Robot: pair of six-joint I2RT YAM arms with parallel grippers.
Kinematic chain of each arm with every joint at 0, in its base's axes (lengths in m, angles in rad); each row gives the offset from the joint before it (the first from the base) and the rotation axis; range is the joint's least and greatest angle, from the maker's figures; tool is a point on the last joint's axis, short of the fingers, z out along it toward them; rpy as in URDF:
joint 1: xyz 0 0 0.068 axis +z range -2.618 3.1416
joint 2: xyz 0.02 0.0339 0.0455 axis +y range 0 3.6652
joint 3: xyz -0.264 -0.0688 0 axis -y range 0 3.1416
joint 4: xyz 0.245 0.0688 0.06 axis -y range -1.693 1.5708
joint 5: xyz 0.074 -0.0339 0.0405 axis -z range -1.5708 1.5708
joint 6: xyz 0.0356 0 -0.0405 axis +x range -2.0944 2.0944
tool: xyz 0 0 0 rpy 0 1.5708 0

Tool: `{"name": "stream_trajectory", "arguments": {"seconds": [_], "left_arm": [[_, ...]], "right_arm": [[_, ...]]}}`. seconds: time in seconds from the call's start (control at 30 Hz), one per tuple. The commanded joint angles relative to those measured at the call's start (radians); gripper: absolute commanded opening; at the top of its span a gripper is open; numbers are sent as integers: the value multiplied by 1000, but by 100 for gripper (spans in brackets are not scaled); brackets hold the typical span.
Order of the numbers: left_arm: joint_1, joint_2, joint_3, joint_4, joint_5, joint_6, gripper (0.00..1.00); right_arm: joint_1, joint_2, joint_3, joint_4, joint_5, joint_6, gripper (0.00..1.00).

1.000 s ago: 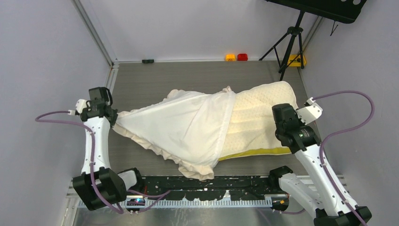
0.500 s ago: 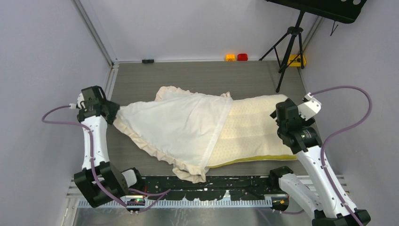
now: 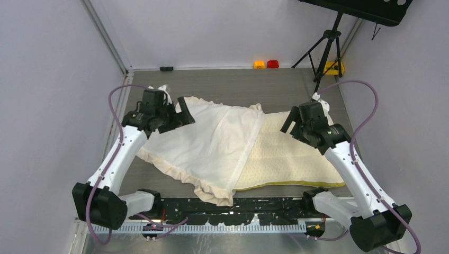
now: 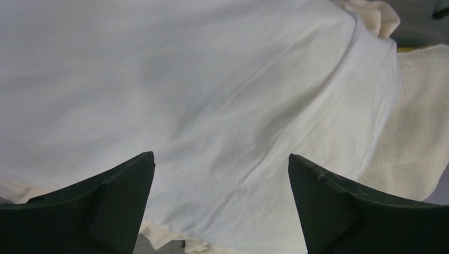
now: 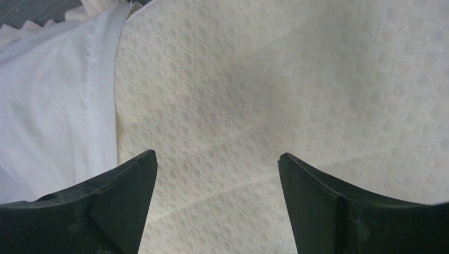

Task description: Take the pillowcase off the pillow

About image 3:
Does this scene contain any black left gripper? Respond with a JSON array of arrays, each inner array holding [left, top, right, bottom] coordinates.
[[156, 97, 194, 133]]

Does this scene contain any grey pillowcase with cream frill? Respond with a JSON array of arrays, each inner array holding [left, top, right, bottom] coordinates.
[[137, 96, 265, 206]]

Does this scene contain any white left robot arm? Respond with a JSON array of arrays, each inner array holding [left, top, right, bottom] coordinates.
[[72, 85, 195, 230]]

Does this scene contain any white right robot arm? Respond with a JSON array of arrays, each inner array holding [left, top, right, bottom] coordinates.
[[281, 94, 412, 252]]

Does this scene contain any red block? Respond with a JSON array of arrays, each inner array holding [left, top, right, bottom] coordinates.
[[266, 60, 280, 69]]

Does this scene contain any orange block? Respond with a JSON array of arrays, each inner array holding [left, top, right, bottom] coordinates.
[[253, 60, 266, 69]]

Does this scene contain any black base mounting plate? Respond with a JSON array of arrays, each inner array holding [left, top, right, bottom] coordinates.
[[142, 197, 322, 226]]

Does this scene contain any black music stand tripod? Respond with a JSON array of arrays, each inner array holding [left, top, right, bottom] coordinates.
[[291, 0, 412, 92]]

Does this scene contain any small black wall bracket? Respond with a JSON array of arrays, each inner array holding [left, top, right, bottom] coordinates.
[[159, 66, 174, 72]]

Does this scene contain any yellow corner bracket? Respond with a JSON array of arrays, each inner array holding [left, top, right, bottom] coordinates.
[[324, 61, 345, 77]]

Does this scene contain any aluminium frame rail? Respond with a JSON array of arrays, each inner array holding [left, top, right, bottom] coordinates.
[[74, 199, 401, 254]]

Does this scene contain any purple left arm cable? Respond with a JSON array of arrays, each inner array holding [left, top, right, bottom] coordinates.
[[85, 84, 190, 246]]

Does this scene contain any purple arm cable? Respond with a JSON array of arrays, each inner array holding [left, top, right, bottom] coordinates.
[[308, 79, 423, 254], [85, 84, 190, 246]]

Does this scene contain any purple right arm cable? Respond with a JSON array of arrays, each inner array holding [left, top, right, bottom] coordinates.
[[308, 79, 423, 254]]

